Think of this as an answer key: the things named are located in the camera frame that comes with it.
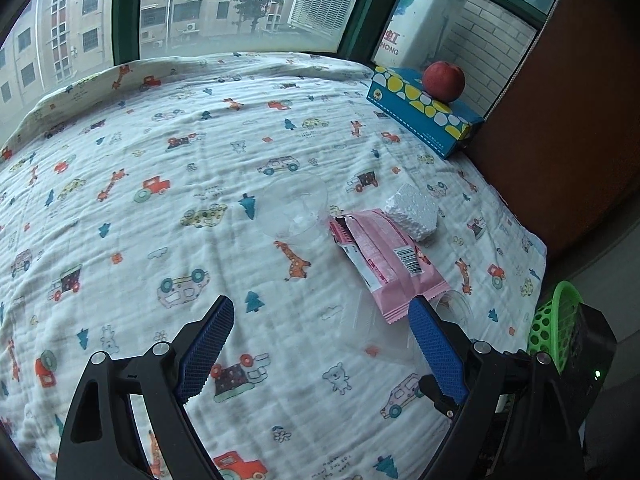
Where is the green perforated plastic basket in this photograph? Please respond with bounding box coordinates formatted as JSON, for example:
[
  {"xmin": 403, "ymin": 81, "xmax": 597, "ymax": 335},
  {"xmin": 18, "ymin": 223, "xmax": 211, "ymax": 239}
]
[{"xmin": 527, "ymin": 280, "xmax": 586, "ymax": 376}]

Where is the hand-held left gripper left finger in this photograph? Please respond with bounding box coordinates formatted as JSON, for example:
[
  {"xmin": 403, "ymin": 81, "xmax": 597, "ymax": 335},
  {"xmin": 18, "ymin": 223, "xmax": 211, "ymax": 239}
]
[{"xmin": 55, "ymin": 295, "xmax": 236, "ymax": 480}]

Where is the brown wooden cabinet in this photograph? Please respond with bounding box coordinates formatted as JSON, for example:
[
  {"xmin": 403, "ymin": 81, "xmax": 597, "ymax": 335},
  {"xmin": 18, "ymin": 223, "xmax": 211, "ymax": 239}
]
[{"xmin": 465, "ymin": 0, "xmax": 640, "ymax": 261}]

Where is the blue spotted tissue box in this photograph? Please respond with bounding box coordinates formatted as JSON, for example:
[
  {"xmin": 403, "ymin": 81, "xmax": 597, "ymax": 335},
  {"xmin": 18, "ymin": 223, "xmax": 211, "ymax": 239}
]
[{"xmin": 366, "ymin": 66, "xmax": 486, "ymax": 161}]

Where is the printed cartoon blanket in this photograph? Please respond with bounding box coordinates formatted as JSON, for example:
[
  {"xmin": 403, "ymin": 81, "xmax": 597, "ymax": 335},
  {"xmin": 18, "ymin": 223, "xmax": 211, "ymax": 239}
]
[{"xmin": 0, "ymin": 50, "xmax": 548, "ymax": 480}]

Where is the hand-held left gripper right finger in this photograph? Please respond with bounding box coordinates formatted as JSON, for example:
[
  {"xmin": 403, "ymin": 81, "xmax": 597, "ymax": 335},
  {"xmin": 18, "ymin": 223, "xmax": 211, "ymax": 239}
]
[{"xmin": 407, "ymin": 295, "xmax": 586, "ymax": 480}]

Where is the white outdoor air conditioner unit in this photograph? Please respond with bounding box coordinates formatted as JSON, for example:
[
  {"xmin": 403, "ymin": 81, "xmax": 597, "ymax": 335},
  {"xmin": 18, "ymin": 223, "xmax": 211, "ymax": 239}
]
[{"xmin": 372, "ymin": 0, "xmax": 468, "ymax": 68}]

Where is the green window frame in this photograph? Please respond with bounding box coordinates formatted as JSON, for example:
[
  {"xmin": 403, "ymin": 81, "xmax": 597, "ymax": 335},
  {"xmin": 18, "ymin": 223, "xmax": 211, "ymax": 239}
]
[{"xmin": 110, "ymin": 0, "xmax": 551, "ymax": 68}]

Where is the beige apartment building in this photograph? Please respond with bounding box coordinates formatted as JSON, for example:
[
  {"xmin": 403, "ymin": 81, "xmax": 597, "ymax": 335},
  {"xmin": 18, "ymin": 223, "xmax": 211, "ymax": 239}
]
[{"xmin": 0, "ymin": 0, "xmax": 311, "ymax": 126}]

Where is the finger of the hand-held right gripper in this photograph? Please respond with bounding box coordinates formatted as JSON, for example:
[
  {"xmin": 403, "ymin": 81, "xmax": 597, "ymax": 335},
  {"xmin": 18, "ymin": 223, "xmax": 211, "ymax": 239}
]
[{"xmin": 417, "ymin": 374, "xmax": 458, "ymax": 418}]

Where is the red apple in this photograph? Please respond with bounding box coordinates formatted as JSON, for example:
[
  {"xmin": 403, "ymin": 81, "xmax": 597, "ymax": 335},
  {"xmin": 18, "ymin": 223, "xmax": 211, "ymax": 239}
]
[{"xmin": 422, "ymin": 60, "xmax": 467, "ymax": 103}]

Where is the clear plastic cup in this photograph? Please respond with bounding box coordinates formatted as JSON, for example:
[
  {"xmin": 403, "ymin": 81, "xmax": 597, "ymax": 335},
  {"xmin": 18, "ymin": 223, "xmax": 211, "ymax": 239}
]
[{"xmin": 260, "ymin": 172, "xmax": 331, "ymax": 241}]

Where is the clear plastic cup lid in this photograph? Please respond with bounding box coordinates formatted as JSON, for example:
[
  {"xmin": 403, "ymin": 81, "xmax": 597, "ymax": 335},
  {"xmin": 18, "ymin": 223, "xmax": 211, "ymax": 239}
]
[{"xmin": 435, "ymin": 290, "xmax": 473, "ymax": 331}]

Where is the red pink snack packet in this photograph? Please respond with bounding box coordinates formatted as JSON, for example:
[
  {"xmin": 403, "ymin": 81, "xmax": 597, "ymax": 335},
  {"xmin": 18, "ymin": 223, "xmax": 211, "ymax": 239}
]
[{"xmin": 327, "ymin": 208, "xmax": 448, "ymax": 326}]

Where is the white foam block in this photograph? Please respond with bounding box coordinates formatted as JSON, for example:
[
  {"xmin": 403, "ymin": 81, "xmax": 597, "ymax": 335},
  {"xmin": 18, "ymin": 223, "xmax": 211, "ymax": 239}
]
[{"xmin": 384, "ymin": 183, "xmax": 441, "ymax": 243}]

